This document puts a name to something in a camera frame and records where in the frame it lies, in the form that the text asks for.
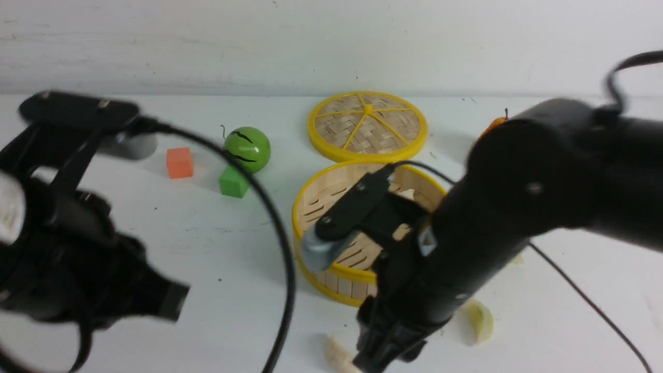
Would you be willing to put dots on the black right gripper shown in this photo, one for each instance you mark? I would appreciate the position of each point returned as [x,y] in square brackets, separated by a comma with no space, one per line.
[417,295]

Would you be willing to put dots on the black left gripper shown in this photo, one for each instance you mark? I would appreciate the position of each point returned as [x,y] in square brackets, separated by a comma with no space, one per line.
[64,262]

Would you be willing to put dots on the pale green dumpling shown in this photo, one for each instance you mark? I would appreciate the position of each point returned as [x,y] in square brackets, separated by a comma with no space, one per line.
[480,321]

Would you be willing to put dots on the white dumpling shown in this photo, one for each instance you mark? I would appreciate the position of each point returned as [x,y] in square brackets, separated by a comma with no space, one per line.
[340,355]

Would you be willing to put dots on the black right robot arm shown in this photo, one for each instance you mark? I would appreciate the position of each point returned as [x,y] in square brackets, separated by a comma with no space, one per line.
[560,164]

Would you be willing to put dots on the bamboo steamer lid yellow rim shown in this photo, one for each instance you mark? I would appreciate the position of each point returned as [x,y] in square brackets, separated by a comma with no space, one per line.
[367,126]

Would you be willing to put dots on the orange cube block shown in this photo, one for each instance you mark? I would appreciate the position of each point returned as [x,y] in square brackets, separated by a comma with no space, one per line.
[180,163]

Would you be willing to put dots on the green cube block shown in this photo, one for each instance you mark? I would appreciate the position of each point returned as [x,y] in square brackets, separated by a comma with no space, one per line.
[232,183]

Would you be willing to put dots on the orange toy pear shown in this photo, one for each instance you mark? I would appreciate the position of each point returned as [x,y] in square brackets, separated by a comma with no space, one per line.
[495,123]

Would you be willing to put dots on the green toy watermelon ball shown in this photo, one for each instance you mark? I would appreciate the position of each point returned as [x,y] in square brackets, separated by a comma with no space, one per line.
[250,147]

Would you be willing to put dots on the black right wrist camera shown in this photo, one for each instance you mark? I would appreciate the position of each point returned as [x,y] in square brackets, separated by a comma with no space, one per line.
[368,207]

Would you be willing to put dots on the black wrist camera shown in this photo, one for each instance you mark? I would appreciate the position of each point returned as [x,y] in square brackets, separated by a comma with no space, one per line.
[368,207]
[64,131]

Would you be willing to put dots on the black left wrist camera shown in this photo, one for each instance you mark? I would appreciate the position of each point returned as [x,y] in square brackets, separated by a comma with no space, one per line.
[64,131]

